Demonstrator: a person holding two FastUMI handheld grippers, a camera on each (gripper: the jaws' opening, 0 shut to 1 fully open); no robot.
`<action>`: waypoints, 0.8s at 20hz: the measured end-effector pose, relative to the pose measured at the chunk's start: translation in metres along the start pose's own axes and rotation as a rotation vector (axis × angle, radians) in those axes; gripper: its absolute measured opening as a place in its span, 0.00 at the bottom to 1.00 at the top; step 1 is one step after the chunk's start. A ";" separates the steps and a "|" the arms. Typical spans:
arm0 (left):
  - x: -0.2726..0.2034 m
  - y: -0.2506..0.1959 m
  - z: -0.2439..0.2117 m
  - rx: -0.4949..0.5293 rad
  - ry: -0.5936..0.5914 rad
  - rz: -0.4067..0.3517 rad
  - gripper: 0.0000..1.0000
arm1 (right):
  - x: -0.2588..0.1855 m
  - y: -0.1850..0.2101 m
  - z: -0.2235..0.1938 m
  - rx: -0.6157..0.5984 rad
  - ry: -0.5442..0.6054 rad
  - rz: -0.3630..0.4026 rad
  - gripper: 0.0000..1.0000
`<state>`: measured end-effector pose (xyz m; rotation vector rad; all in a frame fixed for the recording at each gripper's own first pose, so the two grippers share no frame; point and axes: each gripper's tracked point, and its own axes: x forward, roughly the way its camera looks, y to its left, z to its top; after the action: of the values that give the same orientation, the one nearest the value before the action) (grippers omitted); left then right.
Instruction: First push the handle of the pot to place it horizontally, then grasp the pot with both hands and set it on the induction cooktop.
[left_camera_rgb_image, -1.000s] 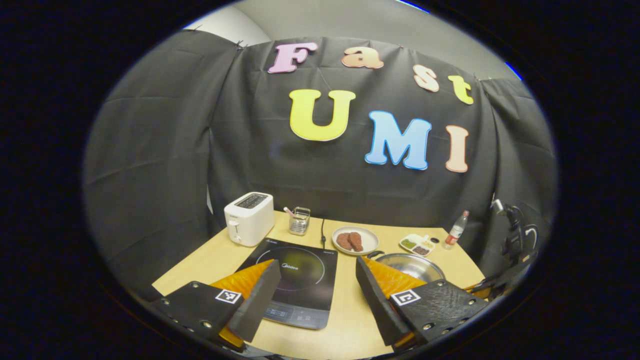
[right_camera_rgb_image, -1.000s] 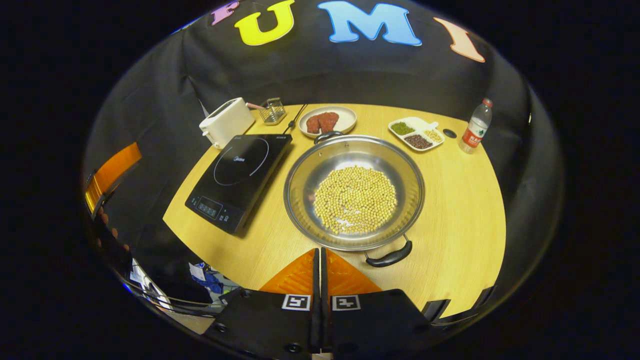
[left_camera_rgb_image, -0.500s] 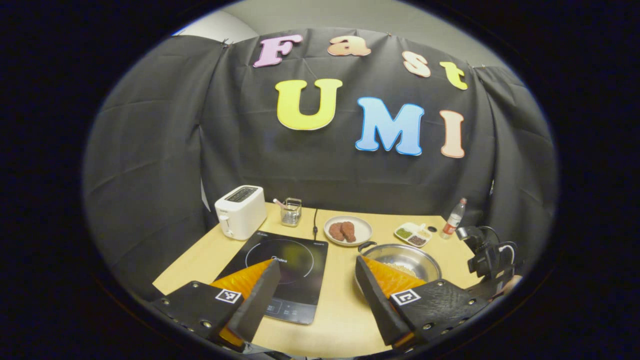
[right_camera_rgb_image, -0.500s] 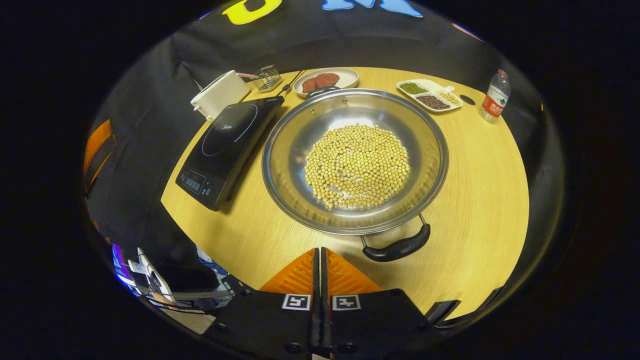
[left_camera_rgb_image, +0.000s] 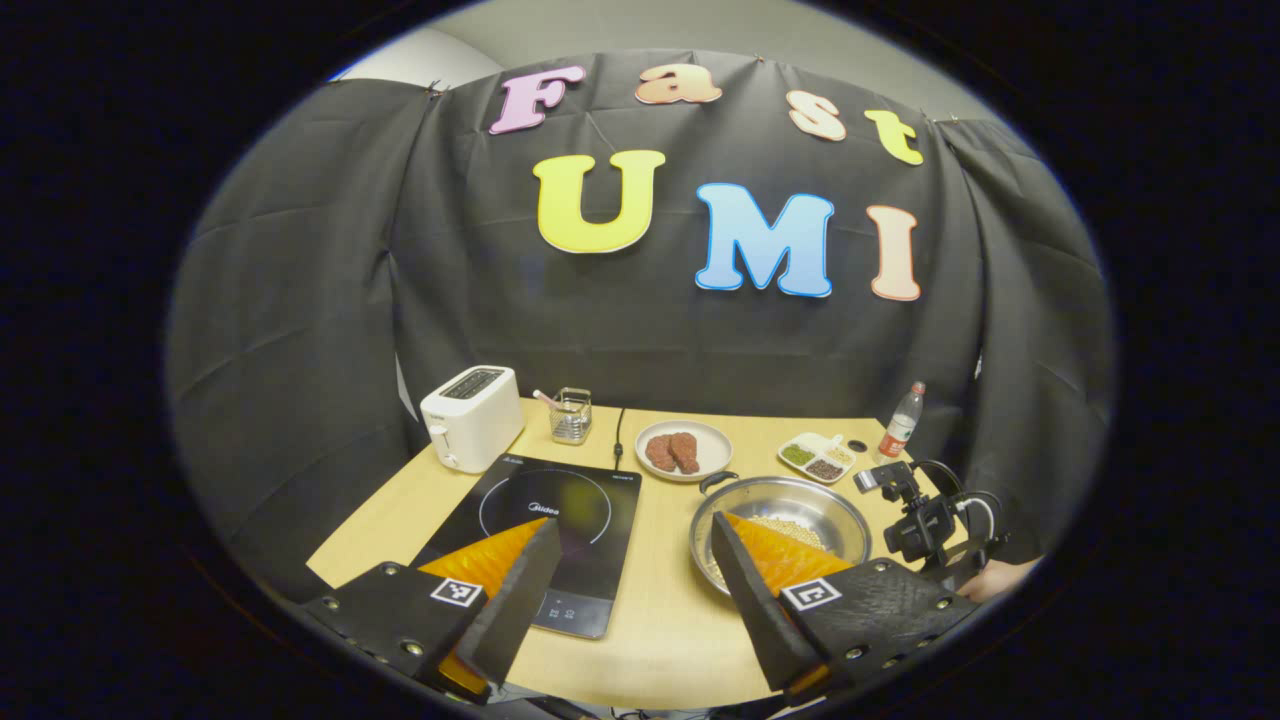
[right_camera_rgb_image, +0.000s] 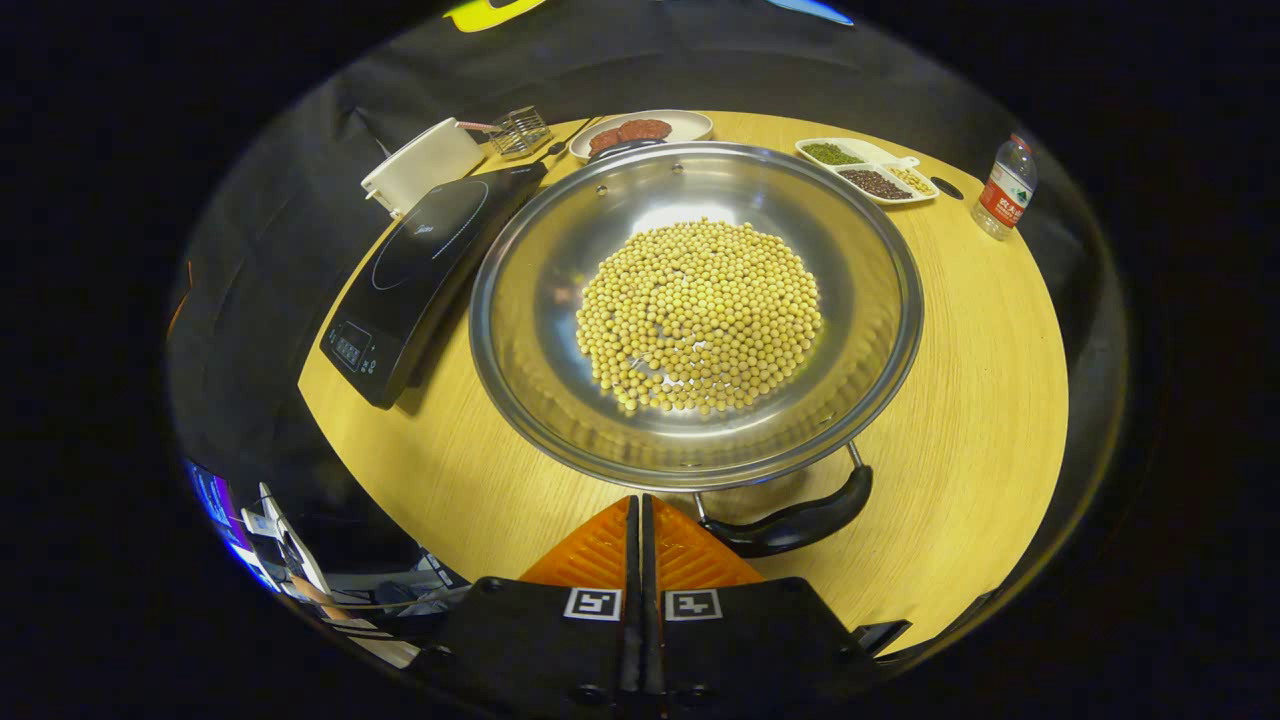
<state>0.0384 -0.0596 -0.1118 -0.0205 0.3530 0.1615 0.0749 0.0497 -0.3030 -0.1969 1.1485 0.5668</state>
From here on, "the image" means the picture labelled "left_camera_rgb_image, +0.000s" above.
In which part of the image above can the stainless steel pot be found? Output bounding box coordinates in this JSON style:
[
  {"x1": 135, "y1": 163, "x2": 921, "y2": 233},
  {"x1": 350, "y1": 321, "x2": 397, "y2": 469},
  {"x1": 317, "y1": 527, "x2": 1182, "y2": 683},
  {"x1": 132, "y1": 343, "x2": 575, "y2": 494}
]
[{"x1": 688, "y1": 470, "x2": 873, "y2": 598}]

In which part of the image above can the white divided dish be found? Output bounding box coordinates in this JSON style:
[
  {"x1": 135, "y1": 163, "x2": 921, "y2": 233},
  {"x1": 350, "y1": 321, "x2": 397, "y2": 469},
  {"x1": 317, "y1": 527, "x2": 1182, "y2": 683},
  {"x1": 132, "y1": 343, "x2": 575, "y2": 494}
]
[{"x1": 778, "y1": 431, "x2": 857, "y2": 485}]

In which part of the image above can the white toaster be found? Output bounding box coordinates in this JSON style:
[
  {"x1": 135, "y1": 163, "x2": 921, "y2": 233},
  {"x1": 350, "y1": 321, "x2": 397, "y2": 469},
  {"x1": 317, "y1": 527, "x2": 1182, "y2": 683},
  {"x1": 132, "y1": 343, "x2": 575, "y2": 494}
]
[{"x1": 420, "y1": 365, "x2": 526, "y2": 474}]

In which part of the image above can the black induction cooktop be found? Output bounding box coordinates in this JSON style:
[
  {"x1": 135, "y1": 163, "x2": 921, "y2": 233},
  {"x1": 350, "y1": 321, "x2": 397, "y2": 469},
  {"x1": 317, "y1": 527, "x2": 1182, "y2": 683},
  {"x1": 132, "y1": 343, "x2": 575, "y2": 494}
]
[{"x1": 412, "y1": 452, "x2": 643, "y2": 641}]

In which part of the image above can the white round plate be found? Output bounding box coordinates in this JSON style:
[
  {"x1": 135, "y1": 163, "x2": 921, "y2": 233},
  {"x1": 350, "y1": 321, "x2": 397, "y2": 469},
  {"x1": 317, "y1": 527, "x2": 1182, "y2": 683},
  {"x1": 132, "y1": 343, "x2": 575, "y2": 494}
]
[{"x1": 635, "y1": 420, "x2": 734, "y2": 483}]

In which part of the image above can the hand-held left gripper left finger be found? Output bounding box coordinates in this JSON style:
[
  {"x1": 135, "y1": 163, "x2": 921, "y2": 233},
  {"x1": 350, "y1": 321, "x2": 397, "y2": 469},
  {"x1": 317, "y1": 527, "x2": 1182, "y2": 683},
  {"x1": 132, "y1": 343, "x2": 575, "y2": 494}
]
[{"x1": 300, "y1": 516, "x2": 563, "y2": 704}]

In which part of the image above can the clear plastic water bottle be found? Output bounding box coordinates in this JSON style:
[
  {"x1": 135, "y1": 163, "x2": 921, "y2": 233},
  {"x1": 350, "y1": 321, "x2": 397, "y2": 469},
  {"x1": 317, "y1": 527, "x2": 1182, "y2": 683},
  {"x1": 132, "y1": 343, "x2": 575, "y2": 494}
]
[{"x1": 877, "y1": 381, "x2": 926, "y2": 463}]

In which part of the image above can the large pile of soybeans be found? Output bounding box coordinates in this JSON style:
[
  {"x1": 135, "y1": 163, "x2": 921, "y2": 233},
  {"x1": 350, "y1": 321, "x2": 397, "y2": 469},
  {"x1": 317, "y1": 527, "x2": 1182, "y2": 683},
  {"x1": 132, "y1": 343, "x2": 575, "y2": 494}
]
[{"x1": 745, "y1": 514, "x2": 826, "y2": 551}]

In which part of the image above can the wire mesh basket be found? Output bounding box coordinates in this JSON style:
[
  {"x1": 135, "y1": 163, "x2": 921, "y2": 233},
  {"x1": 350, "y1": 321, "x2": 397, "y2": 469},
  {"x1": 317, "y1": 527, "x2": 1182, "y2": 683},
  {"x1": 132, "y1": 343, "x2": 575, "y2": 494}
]
[{"x1": 548, "y1": 387, "x2": 593, "y2": 446}]

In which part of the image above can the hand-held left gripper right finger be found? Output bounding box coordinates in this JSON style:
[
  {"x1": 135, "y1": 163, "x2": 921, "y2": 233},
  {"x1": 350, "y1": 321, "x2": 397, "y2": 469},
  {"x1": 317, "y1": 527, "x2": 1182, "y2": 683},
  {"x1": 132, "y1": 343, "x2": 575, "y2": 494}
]
[{"x1": 710, "y1": 510, "x2": 986, "y2": 706}]

